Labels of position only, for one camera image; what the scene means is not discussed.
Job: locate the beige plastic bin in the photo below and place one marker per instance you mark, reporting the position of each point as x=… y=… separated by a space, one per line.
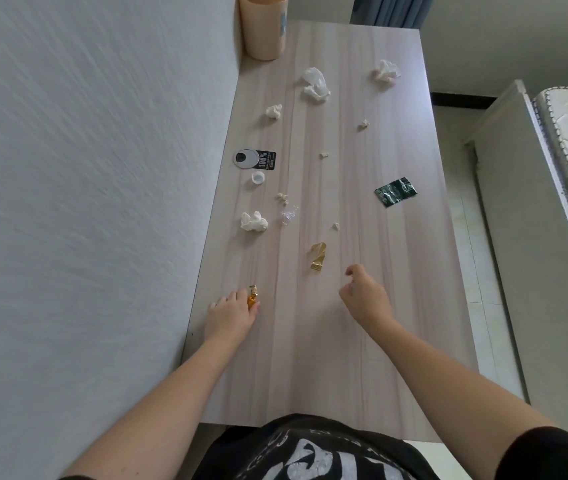
x=263 y=25

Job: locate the small crumpled white tissue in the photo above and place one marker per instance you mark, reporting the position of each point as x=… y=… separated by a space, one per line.
x=274 y=111

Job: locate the dark green foil wrapper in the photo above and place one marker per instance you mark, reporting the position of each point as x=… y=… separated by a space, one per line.
x=396 y=191

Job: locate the person's left forearm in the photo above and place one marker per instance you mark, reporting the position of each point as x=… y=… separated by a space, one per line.
x=154 y=409

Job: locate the crumpled gold foil wrapper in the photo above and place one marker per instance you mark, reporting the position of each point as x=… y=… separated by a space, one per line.
x=318 y=256

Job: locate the small gold foil wrapper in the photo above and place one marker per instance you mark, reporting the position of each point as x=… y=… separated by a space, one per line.
x=253 y=296

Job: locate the clear plastic wrapper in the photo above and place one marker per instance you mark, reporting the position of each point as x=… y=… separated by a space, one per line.
x=289 y=214

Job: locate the person's right fingers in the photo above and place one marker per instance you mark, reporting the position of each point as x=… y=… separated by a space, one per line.
x=351 y=282

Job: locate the person's left hand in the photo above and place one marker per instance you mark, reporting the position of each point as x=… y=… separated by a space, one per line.
x=229 y=318

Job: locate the crumpled tissue with pink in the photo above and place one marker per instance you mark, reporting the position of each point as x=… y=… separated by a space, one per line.
x=388 y=70

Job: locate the white bottle cap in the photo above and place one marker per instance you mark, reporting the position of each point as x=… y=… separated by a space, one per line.
x=259 y=178

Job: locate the person's right forearm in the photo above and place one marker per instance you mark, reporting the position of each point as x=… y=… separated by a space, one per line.
x=456 y=389

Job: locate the black and white tag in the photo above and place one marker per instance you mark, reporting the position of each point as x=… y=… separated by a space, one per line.
x=255 y=159

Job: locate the person's left fingers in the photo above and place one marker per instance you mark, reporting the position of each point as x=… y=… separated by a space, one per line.
x=231 y=297

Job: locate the white bed frame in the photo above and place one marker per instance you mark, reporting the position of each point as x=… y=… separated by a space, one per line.
x=533 y=264

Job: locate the black printed t-shirt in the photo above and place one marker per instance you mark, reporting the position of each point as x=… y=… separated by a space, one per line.
x=314 y=452

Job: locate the blue curtain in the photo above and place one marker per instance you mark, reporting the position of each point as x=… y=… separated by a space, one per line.
x=389 y=9

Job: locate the person's right hand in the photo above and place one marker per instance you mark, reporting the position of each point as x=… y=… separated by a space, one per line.
x=368 y=298

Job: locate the large crumpled white tissue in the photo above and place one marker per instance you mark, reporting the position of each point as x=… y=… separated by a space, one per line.
x=316 y=84

